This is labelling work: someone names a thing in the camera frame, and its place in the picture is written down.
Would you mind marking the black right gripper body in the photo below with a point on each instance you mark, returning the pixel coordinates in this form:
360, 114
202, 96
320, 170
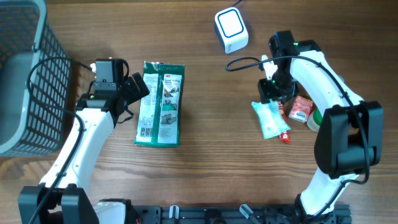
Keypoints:
280, 86

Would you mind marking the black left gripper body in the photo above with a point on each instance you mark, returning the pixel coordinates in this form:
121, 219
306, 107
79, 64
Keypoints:
129, 89

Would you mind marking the red juice carton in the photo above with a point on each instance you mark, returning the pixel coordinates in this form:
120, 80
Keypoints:
301, 109

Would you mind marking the green white 3M package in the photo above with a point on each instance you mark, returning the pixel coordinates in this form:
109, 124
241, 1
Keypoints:
159, 113

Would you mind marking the light green wipes packet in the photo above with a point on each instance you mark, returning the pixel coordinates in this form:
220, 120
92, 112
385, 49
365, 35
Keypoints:
271, 122

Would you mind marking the green white round can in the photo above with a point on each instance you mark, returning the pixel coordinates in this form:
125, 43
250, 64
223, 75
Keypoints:
314, 120

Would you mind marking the red snack stick packet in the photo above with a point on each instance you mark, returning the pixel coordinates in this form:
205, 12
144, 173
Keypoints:
283, 136

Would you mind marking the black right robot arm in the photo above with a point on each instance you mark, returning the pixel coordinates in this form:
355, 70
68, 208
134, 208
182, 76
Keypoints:
349, 140

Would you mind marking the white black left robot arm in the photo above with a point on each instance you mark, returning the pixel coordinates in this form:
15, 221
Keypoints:
61, 195

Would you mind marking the white barcode scanner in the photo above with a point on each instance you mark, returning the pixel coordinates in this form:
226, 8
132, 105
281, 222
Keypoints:
231, 30

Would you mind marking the grey plastic shopping basket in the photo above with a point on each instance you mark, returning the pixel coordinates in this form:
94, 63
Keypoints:
33, 63

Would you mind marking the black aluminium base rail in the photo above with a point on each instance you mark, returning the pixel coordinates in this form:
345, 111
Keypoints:
268, 214

